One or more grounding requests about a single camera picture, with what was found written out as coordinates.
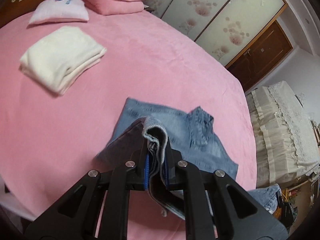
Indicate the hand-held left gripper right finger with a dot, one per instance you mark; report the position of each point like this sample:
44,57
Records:
168,180

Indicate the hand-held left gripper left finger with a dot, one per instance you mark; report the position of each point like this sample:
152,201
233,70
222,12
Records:
146,177

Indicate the blue denim jacket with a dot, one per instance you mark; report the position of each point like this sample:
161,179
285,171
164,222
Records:
200,150

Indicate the pink bed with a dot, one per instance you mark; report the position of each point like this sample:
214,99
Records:
150,67

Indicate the cream lace-covered furniture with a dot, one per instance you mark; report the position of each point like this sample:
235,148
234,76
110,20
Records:
275,130

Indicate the small black device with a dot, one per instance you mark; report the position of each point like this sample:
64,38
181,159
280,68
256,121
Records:
288,211

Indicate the white folded cloth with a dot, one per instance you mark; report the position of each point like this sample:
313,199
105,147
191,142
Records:
60,57

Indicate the brown wooden door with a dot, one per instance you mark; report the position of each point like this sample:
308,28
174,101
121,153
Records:
262,60

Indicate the floral sliding door wardrobe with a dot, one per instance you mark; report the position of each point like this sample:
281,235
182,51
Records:
212,17

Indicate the small white printed pillow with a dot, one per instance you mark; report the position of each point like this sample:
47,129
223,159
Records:
60,10

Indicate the wooden headboard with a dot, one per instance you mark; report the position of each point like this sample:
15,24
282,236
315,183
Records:
15,5

